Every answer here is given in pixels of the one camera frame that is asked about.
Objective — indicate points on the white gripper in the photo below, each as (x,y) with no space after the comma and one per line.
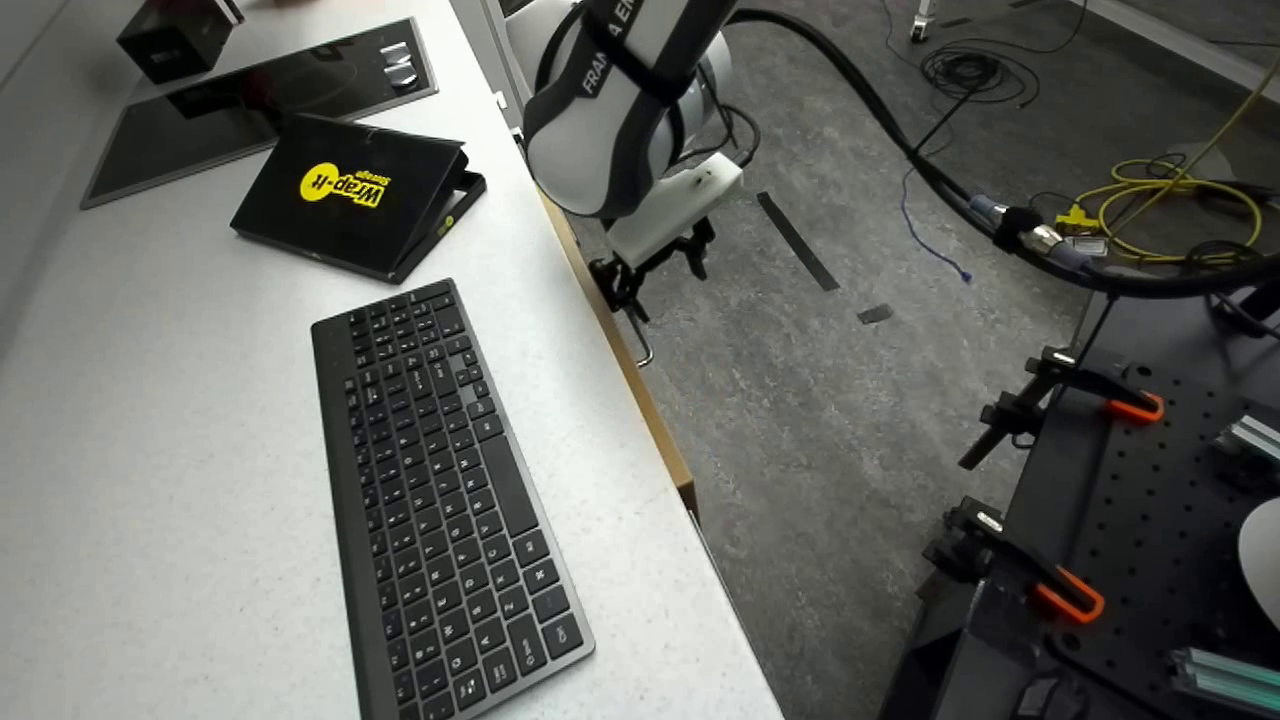
(673,210)

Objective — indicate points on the black strip on floor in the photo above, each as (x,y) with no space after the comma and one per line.
(799,240)

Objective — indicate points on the small grey tape piece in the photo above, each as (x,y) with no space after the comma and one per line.
(876,314)

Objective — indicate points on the black box with yellow logo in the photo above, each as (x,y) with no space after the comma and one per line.
(344,201)

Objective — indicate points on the dark grey computer keyboard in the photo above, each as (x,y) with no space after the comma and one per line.
(440,505)

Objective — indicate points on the black flat glossy panel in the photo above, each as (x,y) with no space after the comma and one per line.
(201,125)

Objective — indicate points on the black cube device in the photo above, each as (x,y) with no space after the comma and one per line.
(181,32)

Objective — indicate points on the black perforated breadboard table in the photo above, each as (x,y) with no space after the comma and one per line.
(1146,505)

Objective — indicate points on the short aluminium profile piece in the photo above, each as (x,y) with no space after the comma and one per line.
(1257,436)

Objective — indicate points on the white round disc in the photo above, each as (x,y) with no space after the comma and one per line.
(1267,561)

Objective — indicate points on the aluminium profile bar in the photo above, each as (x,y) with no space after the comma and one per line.
(1226,678)

